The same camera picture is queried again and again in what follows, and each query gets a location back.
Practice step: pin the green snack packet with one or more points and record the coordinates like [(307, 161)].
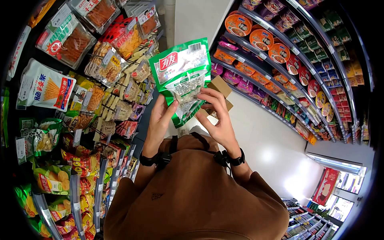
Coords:
[(180, 63)]

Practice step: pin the person's right thumb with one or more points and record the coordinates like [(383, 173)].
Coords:
[(205, 123)]

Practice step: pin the red poster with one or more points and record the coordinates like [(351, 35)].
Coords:
[(325, 187)]

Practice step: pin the person's left hand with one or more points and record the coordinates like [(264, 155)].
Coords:
[(157, 126)]

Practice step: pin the person's right ring finger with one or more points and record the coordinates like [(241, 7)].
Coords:
[(213, 91)]

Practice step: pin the glass shop front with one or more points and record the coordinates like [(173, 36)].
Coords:
[(345, 183)]

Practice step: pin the person's legs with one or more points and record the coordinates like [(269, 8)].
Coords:
[(183, 131)]

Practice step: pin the person's left thumb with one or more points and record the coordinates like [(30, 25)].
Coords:
[(171, 109)]

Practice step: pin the full shop shelf with noodles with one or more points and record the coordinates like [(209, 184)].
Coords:
[(294, 66)]

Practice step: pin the person's right middle finger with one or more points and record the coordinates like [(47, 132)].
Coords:
[(208, 99)]

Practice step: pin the full shop shelf with snacks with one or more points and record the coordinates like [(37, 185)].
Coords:
[(75, 99)]

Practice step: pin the low full shop shelf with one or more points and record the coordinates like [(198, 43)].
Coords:
[(306, 223)]

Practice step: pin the person's right index finger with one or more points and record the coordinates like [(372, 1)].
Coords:
[(208, 106)]

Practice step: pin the black wrist band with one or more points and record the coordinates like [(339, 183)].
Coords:
[(234, 159), (150, 159)]

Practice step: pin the person's right hand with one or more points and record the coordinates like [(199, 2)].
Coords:
[(223, 129)]

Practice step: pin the brown cardboard box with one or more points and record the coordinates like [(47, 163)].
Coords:
[(220, 85)]

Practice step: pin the person's body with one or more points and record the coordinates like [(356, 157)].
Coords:
[(195, 198)]

